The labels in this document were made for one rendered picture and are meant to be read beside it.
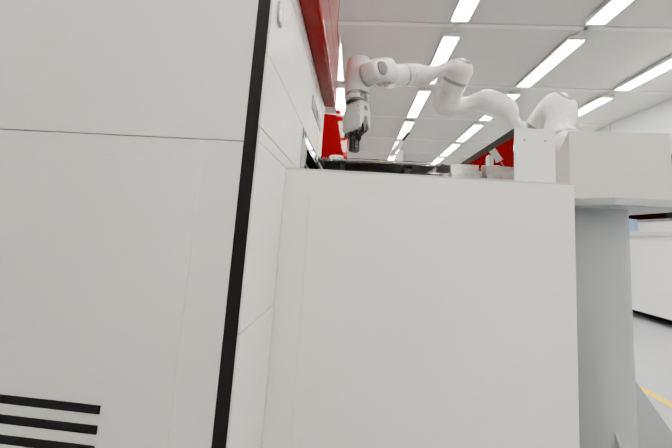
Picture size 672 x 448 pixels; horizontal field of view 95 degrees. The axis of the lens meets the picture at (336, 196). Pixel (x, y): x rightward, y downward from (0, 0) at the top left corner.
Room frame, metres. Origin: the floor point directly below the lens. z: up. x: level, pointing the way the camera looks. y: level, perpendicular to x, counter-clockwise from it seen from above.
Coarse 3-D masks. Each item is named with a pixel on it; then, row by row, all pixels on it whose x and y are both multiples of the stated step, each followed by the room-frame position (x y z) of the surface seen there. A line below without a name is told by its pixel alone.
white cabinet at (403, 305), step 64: (320, 192) 0.68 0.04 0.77; (384, 192) 0.67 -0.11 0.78; (448, 192) 0.66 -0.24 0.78; (512, 192) 0.65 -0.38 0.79; (320, 256) 0.68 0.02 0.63; (384, 256) 0.67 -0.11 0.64; (448, 256) 0.66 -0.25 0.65; (512, 256) 0.65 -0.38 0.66; (320, 320) 0.68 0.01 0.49; (384, 320) 0.67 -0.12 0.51; (448, 320) 0.66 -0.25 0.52; (512, 320) 0.65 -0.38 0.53; (576, 320) 0.65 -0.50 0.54; (320, 384) 0.68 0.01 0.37; (384, 384) 0.67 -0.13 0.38; (448, 384) 0.66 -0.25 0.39; (512, 384) 0.65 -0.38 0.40; (576, 384) 0.65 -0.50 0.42
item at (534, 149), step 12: (516, 132) 0.71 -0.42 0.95; (528, 132) 0.71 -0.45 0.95; (540, 132) 0.71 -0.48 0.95; (552, 132) 0.71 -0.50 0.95; (516, 144) 0.71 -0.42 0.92; (528, 144) 0.71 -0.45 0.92; (540, 144) 0.71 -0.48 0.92; (552, 144) 0.71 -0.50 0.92; (516, 156) 0.71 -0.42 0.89; (528, 156) 0.71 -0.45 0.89; (540, 156) 0.71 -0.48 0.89; (552, 156) 0.71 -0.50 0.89; (516, 168) 0.71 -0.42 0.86; (528, 168) 0.71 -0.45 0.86; (540, 168) 0.71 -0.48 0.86; (552, 168) 0.71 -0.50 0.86; (528, 180) 0.71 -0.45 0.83; (540, 180) 0.71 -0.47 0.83; (552, 180) 0.71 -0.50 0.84
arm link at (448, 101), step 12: (444, 84) 1.19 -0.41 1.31; (444, 96) 1.21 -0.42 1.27; (456, 96) 1.20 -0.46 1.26; (468, 96) 1.23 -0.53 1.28; (480, 96) 1.18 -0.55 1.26; (492, 96) 1.16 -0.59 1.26; (504, 96) 1.16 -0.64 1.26; (444, 108) 1.24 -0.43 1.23; (456, 108) 1.22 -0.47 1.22; (468, 108) 1.21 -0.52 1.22; (480, 108) 1.19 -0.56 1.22; (492, 108) 1.17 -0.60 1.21; (504, 108) 1.16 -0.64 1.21; (516, 108) 1.16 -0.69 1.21; (504, 120) 1.19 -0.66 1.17; (516, 120) 1.18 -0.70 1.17
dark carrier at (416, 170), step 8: (328, 168) 1.03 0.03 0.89; (336, 168) 1.02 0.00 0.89; (352, 168) 1.00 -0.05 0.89; (360, 168) 0.99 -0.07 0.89; (368, 168) 0.98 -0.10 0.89; (376, 168) 0.98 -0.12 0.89; (384, 168) 0.97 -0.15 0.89; (392, 168) 0.96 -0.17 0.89; (400, 168) 0.95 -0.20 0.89; (416, 168) 0.94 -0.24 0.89; (424, 168) 0.93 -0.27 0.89
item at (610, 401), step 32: (576, 224) 0.90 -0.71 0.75; (608, 224) 0.85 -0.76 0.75; (576, 256) 0.90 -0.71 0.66; (608, 256) 0.86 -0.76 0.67; (576, 288) 0.90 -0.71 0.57; (608, 288) 0.86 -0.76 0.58; (608, 320) 0.86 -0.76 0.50; (608, 352) 0.86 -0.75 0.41; (608, 384) 0.86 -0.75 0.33; (608, 416) 0.86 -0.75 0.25; (640, 416) 0.91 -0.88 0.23
